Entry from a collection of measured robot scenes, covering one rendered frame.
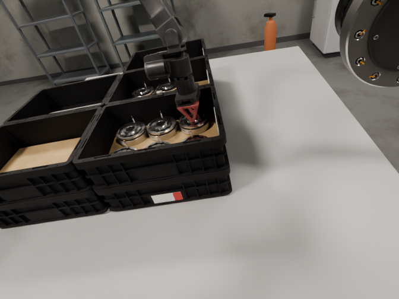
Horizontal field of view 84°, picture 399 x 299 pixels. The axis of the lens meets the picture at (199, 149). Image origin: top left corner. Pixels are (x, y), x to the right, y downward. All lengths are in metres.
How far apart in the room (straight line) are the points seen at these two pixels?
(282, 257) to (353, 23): 0.48
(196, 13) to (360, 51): 3.66
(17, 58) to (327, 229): 5.55
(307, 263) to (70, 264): 0.61
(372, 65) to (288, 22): 3.71
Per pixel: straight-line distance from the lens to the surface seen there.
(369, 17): 0.45
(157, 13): 0.65
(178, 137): 0.73
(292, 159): 0.81
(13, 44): 5.55
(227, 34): 4.08
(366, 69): 0.48
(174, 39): 0.63
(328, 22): 3.35
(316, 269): 0.62
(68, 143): 0.96
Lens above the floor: 1.26
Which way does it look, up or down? 40 degrees down
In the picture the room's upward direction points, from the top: 13 degrees counter-clockwise
